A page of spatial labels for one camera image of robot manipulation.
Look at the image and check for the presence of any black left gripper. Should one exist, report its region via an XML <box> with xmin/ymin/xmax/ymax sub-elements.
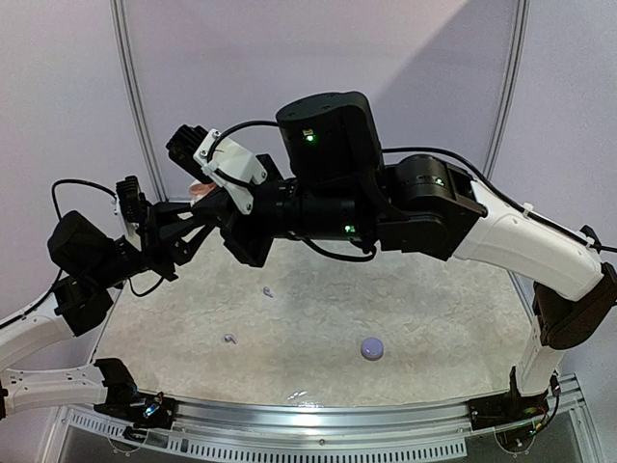
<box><xmin>89</xmin><ymin>198</ymin><xmax>213</xmax><ymax>287</ymax></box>

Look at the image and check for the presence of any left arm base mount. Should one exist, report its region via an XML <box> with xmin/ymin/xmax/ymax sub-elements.
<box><xmin>94</xmin><ymin>392</ymin><xmax>178</xmax><ymax>429</ymax></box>

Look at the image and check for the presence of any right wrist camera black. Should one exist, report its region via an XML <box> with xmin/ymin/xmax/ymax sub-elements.
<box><xmin>166</xmin><ymin>123</ymin><xmax>269</xmax><ymax>213</ymax></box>

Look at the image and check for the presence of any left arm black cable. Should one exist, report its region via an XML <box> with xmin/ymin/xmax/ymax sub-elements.
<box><xmin>50</xmin><ymin>178</ymin><xmax>168</xmax><ymax>298</ymax></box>

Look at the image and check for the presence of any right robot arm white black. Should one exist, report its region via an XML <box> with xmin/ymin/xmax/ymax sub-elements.
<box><xmin>189</xmin><ymin>92</ymin><xmax>616</xmax><ymax>421</ymax></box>

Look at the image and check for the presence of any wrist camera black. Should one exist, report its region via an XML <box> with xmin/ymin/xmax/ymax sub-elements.
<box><xmin>166</xmin><ymin>123</ymin><xmax>269</xmax><ymax>213</ymax></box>
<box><xmin>115</xmin><ymin>176</ymin><xmax>147</xmax><ymax>248</ymax></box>

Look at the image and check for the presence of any aluminium front rail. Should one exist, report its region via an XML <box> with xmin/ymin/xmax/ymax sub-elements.
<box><xmin>41</xmin><ymin>375</ymin><xmax>603</xmax><ymax>462</ymax></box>

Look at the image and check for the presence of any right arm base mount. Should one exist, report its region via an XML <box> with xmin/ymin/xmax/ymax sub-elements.
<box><xmin>466</xmin><ymin>381</ymin><xmax>549</xmax><ymax>431</ymax></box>

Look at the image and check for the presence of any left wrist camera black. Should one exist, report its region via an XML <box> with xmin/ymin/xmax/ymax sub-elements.
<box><xmin>115</xmin><ymin>176</ymin><xmax>147</xmax><ymax>248</ymax></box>

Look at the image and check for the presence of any lavender earbud charging case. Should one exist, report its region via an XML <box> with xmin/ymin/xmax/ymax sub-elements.
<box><xmin>361</xmin><ymin>338</ymin><xmax>385</xmax><ymax>361</ymax></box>

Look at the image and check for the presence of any pink earbud charging case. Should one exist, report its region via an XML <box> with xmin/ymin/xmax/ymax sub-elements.
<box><xmin>189</xmin><ymin>181</ymin><xmax>217</xmax><ymax>201</ymax></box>

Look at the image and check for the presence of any right aluminium corner post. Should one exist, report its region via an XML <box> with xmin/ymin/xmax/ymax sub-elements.
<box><xmin>481</xmin><ymin>0</ymin><xmax>529</xmax><ymax>179</ymax></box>

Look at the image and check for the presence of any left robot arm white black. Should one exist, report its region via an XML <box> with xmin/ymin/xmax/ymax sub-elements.
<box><xmin>1</xmin><ymin>203</ymin><xmax>213</xmax><ymax>423</ymax></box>

